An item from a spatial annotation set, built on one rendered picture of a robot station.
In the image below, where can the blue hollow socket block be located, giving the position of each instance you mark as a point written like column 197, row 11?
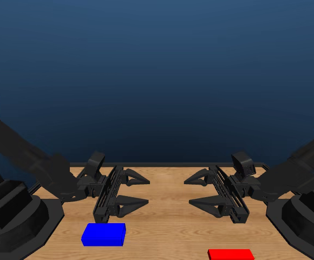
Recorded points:
column 104, row 234

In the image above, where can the thin red peg bar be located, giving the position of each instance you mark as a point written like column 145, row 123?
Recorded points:
column 230, row 255

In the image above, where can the black table frame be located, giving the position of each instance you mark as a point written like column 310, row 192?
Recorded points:
column 173, row 164

